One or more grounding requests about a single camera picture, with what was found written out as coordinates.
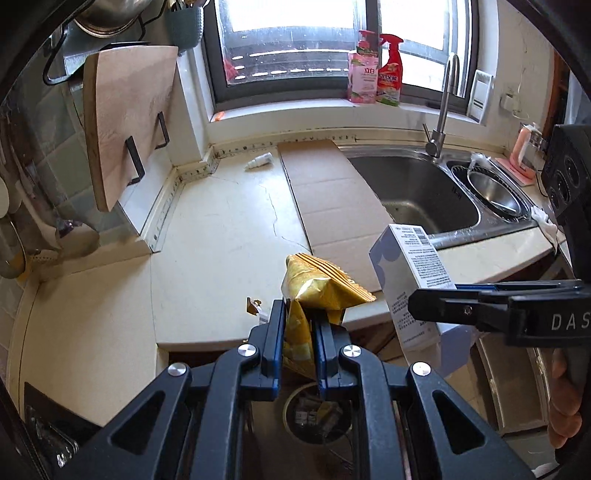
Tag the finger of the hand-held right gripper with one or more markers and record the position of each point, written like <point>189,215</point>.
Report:
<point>531,286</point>
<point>452,307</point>

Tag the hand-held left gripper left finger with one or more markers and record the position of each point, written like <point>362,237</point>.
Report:
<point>277,364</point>

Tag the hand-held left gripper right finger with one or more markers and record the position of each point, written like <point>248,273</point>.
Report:
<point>322,364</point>

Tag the round trash bin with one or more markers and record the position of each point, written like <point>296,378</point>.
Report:
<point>318,415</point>

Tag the white and purple small box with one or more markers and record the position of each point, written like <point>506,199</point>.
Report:
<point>415,267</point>

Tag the yellow snack wrapper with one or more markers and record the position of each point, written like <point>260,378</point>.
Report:
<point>314,286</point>

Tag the person's right hand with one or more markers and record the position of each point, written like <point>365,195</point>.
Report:
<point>561,397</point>

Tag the white rag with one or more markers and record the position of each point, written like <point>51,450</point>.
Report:
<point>545,226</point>

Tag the pink soap dish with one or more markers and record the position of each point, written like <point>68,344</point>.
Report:
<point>515,170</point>

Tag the round steel basin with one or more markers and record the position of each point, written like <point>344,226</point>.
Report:
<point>496,194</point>

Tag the stainless steel sink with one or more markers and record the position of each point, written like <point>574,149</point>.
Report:
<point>415,194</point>

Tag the white slicer board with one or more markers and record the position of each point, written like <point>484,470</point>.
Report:
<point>480,97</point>

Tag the steel faucet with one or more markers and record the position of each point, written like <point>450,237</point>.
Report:
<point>443,115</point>

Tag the brown cardboard sheet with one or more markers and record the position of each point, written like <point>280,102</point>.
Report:
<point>332,207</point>

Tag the clear plastic bottle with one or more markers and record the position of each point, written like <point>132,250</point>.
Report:
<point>261,160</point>

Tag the red spray bottle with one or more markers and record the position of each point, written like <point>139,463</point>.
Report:
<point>389,78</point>

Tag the pink soap refill pouch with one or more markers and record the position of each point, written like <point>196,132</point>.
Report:
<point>362,78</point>

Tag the steel ladle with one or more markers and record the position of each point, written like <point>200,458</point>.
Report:
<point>78,237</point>

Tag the white slotted spoon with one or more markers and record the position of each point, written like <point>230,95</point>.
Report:
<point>44,256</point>

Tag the wooden cutting board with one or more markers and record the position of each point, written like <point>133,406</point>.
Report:
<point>129,106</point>

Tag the dark framed window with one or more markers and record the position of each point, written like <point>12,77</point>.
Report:
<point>295,46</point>

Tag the green plastic basket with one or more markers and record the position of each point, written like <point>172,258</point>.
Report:
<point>184,32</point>

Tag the steel cooking pot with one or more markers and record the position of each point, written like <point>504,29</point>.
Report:
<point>115,18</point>

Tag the white wall plug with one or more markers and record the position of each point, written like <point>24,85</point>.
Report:
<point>509,101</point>

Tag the black metal bracket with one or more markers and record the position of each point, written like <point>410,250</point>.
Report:
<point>136,161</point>
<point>163,131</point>

